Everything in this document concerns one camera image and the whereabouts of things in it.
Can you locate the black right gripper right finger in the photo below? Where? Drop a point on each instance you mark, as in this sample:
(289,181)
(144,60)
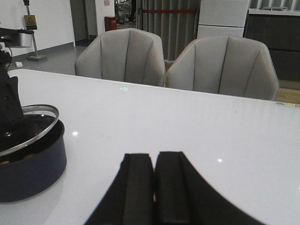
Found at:
(184,197)

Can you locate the dark kitchen counter cabinet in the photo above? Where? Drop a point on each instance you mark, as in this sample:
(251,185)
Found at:
(280,32)

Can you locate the dark blue saucepan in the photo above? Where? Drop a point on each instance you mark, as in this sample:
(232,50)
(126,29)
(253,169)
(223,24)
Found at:
(34,168)

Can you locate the yellow caution sign stand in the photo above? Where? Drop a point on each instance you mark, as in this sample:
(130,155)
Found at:
(31,25)

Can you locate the right beige upholstered chair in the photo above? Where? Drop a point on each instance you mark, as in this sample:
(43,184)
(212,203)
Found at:
(226,65)

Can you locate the beige upholstered chair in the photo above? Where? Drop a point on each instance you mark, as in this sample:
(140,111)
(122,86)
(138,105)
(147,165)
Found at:
(226,65)
(125,55)

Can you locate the pink wall notice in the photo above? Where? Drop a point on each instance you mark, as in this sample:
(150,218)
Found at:
(106,2)

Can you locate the red trash bin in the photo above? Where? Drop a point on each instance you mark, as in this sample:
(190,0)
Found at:
(110,23)

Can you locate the left beige upholstered chair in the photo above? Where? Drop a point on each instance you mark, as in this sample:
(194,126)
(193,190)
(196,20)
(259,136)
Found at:
(125,55)

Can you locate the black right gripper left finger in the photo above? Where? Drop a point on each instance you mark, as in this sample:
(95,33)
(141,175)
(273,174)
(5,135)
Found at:
(129,199)

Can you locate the grey curtain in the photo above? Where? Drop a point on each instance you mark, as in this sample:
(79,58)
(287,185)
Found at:
(175,21)

